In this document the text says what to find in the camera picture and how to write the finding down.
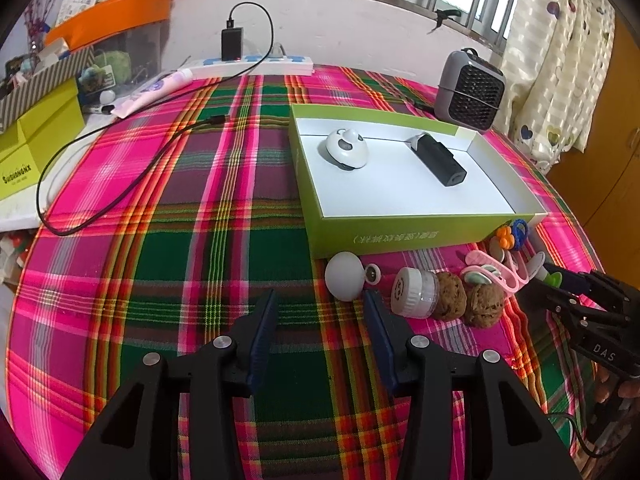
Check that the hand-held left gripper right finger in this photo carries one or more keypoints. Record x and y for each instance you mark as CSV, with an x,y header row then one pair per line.
x,y
377,340

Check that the orange bin lid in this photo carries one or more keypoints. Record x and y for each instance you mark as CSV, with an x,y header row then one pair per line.
x,y
115,15

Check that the green white mushroom-shaped knob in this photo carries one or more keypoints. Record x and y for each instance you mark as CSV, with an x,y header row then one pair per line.
x,y
554,278

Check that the striped cardboard box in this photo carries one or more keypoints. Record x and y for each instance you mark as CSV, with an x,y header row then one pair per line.
x,y
45,77

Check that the small white plastic jar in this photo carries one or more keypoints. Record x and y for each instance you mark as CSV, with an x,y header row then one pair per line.
x,y
410,292

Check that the black charger adapter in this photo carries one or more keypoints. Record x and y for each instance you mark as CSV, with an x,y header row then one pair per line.
x,y
231,45

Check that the pink green plaid tablecloth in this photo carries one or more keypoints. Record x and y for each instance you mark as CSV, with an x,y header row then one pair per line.
x,y
175,260

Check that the plain yellow-green box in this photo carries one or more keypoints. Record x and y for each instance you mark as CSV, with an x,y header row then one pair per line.
x,y
55,115

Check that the black rectangular device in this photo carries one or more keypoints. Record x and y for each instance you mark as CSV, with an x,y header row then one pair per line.
x,y
442,160

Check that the blue orange crochet ornament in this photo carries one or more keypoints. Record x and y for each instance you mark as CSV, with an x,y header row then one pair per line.
x,y
504,234

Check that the white grey round gadget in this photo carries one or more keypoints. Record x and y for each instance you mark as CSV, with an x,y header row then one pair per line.
x,y
345,147

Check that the black hook on windowsill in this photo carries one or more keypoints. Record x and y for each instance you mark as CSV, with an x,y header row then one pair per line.
x,y
445,16

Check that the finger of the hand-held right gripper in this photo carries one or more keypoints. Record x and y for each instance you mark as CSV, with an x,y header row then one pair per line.
x,y
550,297
567,280

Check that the small white ball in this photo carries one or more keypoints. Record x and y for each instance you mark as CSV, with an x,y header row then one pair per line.
x,y
106,96

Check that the yellow green cardboard box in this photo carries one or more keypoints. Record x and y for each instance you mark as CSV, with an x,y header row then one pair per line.
x,y
20,215

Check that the yellow-green box with lettering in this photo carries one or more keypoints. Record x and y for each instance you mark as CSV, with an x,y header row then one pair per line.
x,y
20,170

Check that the person's right hand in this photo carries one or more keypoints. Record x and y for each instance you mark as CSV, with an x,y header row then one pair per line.
x,y
612,390

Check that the cream curtain with hearts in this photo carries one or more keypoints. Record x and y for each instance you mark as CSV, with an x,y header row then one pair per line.
x,y
550,60

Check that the brown walnut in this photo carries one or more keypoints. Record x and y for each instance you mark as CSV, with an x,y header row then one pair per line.
x,y
450,296
484,307

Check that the purple flower branches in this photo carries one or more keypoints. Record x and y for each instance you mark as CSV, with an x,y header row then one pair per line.
x,y
37,20

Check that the white power strip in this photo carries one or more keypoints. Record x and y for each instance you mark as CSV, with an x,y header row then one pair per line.
x,y
280,66

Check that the green plush toy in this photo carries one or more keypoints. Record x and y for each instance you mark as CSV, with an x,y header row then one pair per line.
x,y
117,62

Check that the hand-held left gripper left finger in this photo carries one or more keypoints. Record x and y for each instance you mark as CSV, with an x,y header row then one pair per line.
x,y
262,340

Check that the clear plastic storage bin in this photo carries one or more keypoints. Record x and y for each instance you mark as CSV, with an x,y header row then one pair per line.
x,y
140,50

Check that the grey mini heater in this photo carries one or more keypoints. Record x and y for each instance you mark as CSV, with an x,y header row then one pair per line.
x,y
465,92

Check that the pink white tube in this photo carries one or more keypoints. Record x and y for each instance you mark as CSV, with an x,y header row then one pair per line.
x,y
150,92

